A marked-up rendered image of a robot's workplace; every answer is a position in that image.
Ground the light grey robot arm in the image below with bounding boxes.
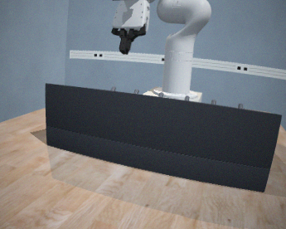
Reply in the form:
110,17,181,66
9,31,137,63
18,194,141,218
153,0,211,99

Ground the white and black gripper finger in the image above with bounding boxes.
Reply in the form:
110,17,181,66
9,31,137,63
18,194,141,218
111,28,128,55
122,24,146,55

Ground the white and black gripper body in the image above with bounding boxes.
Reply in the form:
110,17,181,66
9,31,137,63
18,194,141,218
112,0,150,33

